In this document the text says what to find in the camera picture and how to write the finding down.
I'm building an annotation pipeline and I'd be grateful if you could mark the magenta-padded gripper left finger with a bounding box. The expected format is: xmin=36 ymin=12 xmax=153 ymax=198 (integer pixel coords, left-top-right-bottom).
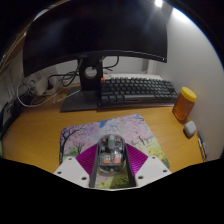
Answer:
xmin=53 ymin=143 xmax=100 ymax=190

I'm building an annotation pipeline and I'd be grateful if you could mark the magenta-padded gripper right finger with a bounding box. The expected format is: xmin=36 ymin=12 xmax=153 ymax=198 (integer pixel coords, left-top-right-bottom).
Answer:
xmin=123 ymin=142 xmax=173 ymax=188

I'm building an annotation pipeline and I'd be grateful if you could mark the transparent computer mouse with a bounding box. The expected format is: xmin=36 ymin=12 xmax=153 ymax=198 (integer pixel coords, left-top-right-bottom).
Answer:
xmin=97 ymin=133 xmax=126 ymax=174

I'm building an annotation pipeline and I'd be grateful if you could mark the cherry blossom print mouse pad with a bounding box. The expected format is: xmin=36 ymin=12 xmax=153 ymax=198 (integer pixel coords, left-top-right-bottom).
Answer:
xmin=59 ymin=113 xmax=171 ymax=190

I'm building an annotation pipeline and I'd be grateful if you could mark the silver pen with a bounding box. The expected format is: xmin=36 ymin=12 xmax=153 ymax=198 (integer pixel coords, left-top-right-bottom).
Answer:
xmin=196 ymin=130 xmax=209 ymax=162

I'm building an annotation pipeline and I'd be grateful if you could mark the white earbuds case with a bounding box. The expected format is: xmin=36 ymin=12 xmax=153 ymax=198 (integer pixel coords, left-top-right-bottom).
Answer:
xmin=183 ymin=120 xmax=198 ymax=138

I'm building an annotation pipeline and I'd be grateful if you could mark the orange jar with yellow lid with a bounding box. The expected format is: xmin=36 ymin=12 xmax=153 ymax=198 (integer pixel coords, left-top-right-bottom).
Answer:
xmin=171 ymin=86 xmax=198 ymax=122

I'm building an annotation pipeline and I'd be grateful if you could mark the black keyboard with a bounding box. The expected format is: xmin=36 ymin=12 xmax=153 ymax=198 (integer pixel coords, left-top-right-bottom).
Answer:
xmin=99 ymin=76 xmax=179 ymax=108

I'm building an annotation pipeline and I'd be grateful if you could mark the white power strip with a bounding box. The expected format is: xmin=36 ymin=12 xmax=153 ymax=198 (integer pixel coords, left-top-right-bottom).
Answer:
xmin=31 ymin=76 xmax=61 ymax=96

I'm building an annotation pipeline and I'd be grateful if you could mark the black computer monitor with stand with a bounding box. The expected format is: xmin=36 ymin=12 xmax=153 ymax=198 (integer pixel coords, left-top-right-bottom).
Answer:
xmin=22 ymin=0 xmax=169 ymax=113

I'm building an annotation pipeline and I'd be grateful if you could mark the black cable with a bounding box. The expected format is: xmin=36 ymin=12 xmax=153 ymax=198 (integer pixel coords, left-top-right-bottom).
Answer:
xmin=99 ymin=55 xmax=120 ymax=72

